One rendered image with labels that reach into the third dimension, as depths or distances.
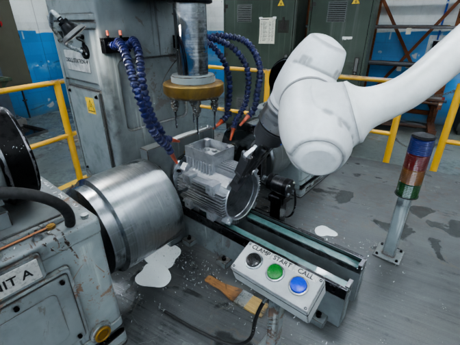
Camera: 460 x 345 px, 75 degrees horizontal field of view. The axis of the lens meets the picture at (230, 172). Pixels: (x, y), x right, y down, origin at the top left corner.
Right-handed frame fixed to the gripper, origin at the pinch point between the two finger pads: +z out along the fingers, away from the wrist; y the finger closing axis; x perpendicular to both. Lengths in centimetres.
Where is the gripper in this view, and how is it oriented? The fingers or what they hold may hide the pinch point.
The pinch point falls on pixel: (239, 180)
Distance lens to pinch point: 83.0
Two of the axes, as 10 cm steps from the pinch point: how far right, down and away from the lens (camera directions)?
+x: 6.6, 7.0, -2.8
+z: -3.8, 6.3, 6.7
